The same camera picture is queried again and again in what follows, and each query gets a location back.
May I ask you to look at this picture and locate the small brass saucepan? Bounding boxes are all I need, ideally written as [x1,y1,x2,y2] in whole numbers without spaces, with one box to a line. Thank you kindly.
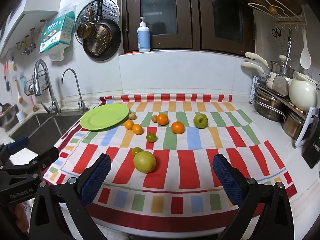
[77,9,96,40]

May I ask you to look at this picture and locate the white rice spoon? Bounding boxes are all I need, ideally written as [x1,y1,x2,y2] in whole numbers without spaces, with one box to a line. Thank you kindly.
[300,28,311,69]

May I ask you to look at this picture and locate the white ceramic jug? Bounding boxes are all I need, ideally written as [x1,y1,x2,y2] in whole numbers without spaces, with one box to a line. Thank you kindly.
[289,72,319,113]

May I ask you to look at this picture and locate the large yellow-green pear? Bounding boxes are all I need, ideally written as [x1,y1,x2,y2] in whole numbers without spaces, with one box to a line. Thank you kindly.
[133,151,156,173]

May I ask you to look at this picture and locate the green tangerine with stem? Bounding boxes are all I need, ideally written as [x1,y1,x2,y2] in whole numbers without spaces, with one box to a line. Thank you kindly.
[146,133,157,143]

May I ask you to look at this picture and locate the small orange tangerine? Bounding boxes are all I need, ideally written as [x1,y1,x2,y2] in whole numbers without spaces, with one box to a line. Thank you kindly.
[132,124,143,135]
[124,120,135,131]

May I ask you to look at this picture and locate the green apple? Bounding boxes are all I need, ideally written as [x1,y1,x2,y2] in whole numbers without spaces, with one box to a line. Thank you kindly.
[193,113,208,129]

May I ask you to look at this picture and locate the black scissors on wall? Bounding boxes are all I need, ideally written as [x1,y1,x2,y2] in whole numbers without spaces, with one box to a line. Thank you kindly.
[271,27,281,38]

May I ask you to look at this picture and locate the steel pot on rack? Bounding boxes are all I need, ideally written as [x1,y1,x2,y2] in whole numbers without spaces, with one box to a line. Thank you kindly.
[254,87,286,122]

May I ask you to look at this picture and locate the steel spatula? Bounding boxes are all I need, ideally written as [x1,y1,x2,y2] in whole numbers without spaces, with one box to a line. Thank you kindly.
[272,27,292,96]

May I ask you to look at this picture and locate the large chrome kitchen faucet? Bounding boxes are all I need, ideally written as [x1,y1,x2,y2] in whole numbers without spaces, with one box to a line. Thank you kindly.
[34,59,61,114]

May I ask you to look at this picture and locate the small green tangerine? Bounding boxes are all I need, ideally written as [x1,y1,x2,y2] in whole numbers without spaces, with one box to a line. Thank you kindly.
[131,147,143,156]

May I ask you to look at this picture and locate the thin gooseneck faucet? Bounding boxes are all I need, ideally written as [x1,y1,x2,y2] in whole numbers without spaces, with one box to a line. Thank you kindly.
[61,68,90,114]

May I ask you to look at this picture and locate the striped colourful table cloth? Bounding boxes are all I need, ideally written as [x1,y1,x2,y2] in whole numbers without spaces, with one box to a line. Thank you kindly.
[44,94,297,237]

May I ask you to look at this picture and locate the blue white soap dispenser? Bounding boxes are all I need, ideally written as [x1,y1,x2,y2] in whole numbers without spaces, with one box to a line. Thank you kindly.
[137,16,151,53]

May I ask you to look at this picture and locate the dark brown window frame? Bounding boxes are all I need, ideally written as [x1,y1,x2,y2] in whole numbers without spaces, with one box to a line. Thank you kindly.
[121,0,255,56]

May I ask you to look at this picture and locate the round steel steamer tray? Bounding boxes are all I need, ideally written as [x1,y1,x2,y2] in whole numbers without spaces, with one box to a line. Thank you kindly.
[74,0,119,44]

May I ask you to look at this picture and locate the black frying pan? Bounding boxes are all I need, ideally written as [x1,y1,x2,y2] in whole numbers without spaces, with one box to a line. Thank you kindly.
[82,0,121,61]

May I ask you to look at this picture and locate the brown kiwi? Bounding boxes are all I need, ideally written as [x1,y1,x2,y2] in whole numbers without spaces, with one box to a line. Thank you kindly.
[151,115,157,123]
[129,113,137,120]

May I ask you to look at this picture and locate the teal paper towel pack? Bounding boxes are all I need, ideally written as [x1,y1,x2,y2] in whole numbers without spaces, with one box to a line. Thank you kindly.
[40,11,75,62]

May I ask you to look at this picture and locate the person's left hand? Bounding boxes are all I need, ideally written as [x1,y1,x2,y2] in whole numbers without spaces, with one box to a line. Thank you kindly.
[14,203,29,233]

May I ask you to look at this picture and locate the wire sponge basket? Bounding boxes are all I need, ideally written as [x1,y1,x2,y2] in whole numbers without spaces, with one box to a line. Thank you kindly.
[24,69,49,97]

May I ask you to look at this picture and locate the stainless steel sink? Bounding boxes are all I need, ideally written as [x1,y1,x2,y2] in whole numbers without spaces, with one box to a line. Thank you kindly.
[9,111,82,154]

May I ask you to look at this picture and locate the large orange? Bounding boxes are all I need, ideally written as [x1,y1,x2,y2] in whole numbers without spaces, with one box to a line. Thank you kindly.
[171,121,185,134]
[156,113,169,126]

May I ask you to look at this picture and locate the green plate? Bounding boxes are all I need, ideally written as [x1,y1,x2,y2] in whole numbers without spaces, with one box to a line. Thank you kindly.
[80,103,130,131]

